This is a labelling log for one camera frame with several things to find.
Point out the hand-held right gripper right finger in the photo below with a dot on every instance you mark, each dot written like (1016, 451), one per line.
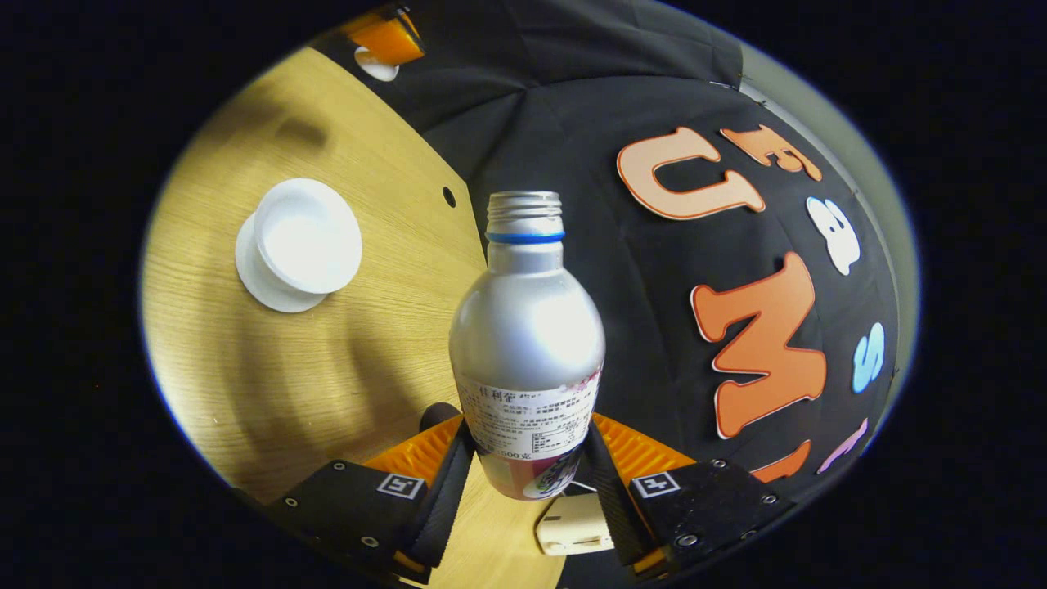
(622, 507)

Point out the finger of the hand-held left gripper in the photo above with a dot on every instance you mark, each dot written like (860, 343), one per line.
(384, 37)

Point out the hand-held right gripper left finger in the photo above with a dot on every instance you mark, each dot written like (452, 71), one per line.
(438, 499)

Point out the white teacup lid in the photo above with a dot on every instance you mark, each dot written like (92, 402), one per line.
(376, 67)

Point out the dark round coaster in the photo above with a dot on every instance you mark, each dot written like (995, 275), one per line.
(438, 415)

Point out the silver water bottle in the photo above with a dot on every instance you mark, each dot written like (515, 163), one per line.
(527, 327)

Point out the white teacup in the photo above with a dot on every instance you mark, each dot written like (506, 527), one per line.
(307, 237)

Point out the white toaster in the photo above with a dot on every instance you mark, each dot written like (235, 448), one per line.
(572, 523)

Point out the black backdrop cloth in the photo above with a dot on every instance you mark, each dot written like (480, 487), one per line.
(638, 286)

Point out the white saucer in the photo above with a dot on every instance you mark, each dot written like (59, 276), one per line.
(262, 286)

